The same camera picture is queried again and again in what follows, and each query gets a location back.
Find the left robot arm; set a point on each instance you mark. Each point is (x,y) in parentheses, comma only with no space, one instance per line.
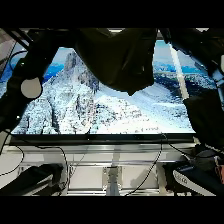
(32,68)

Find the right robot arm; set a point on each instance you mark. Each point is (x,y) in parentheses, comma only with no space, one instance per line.
(197,42)

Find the black garment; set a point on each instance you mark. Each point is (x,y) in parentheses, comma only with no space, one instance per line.
(205,120)
(116,60)

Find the silver frame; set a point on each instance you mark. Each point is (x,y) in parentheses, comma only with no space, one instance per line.
(113,156)

